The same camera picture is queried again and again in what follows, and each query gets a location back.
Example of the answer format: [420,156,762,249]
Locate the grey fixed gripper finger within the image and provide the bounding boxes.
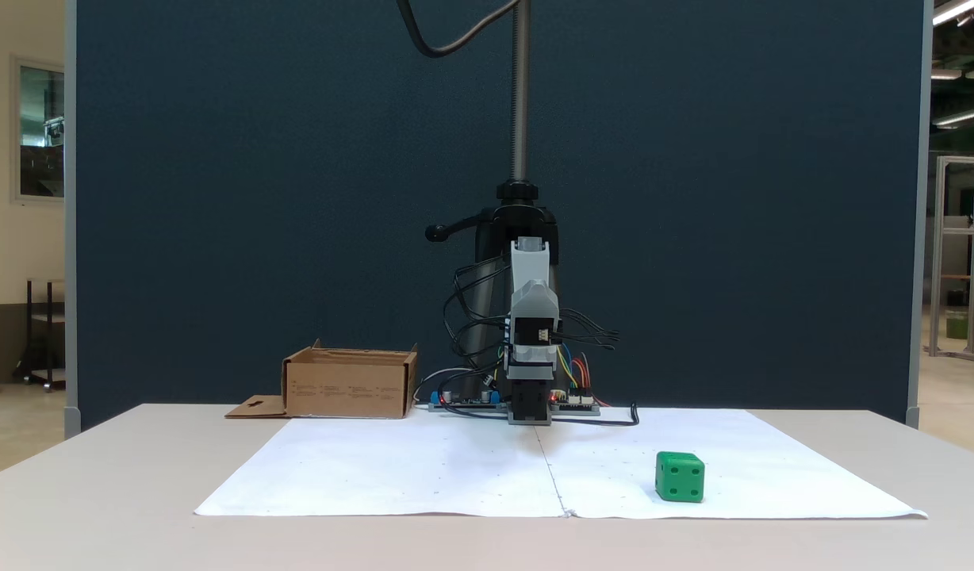
[509,279,560,320]

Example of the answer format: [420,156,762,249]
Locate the green dice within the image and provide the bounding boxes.
[655,451,706,504]

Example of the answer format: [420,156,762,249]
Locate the blue circuit board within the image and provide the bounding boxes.
[428,388,508,414]

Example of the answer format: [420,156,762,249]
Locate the white paper sheet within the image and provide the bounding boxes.
[535,408,929,521]
[194,416,568,519]

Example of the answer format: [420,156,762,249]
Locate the black tripod with metal column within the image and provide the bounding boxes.
[424,0,563,397]

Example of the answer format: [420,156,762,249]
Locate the brown cardboard box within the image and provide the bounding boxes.
[224,339,420,420]

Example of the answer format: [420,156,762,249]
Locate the dark blue partition panel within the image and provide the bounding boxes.
[64,0,933,430]

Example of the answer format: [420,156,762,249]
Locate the black shelf cart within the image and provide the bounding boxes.
[14,278,67,392]

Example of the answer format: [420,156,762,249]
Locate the coloured jumper wires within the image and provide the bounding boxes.
[557,344,612,407]

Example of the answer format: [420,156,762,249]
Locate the circuit board with jumper wires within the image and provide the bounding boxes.
[550,389,601,416]

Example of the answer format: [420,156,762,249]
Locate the grey thin cable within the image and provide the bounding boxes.
[413,366,477,402]

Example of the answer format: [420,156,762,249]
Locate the dark hanging camera cable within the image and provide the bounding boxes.
[397,0,521,59]

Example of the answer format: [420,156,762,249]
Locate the aluminium frame stand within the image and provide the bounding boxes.
[926,155,974,362]

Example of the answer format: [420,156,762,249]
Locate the wall window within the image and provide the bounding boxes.
[12,56,66,206]

